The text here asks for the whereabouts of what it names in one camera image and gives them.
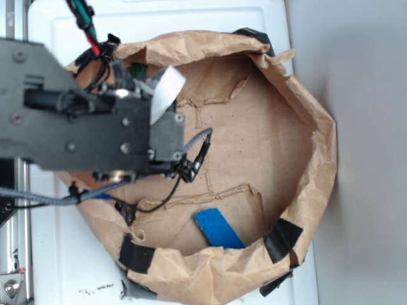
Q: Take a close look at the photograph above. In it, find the red green wire bundle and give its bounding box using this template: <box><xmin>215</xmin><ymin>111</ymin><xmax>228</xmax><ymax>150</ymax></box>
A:
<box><xmin>66</xmin><ymin>0</ymin><xmax>102</xmax><ymax>57</ymax></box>

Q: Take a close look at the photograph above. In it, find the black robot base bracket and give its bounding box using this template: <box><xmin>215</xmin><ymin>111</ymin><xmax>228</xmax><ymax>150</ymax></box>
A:
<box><xmin>0</xmin><ymin>158</ymin><xmax>17</xmax><ymax>228</ymax></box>

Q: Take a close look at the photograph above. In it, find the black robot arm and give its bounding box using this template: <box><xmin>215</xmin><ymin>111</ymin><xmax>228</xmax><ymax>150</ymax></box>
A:
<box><xmin>1</xmin><ymin>39</ymin><xmax>185</xmax><ymax>178</ymax></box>

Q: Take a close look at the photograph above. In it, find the white plastic tray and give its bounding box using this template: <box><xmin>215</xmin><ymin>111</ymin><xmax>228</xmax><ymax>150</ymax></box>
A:
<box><xmin>28</xmin><ymin>1</ymin><xmax>319</xmax><ymax>304</ymax></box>

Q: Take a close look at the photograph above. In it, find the blue sponge block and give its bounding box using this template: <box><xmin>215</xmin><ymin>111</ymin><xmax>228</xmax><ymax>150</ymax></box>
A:
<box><xmin>193</xmin><ymin>208</ymin><xmax>245</xmax><ymax>249</ymax></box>

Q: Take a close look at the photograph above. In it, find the silver aluminium frame rail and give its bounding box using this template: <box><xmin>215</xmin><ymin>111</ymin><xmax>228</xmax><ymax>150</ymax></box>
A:
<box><xmin>1</xmin><ymin>1</ymin><xmax>34</xmax><ymax>304</ymax></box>

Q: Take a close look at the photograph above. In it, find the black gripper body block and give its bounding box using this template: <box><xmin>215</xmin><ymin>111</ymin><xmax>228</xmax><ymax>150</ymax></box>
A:
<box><xmin>149</xmin><ymin>103</ymin><xmax>185</xmax><ymax>162</ymax></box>

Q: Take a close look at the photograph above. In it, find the orange plastic toy carrot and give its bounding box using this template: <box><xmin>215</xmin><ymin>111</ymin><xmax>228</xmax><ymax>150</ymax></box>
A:
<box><xmin>131</xmin><ymin>62</ymin><xmax>148</xmax><ymax>80</ymax></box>

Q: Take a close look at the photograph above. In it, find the crumpled brown paper bag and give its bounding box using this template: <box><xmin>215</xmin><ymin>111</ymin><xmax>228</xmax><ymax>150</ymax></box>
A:
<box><xmin>78</xmin><ymin>31</ymin><xmax>337</xmax><ymax>304</ymax></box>

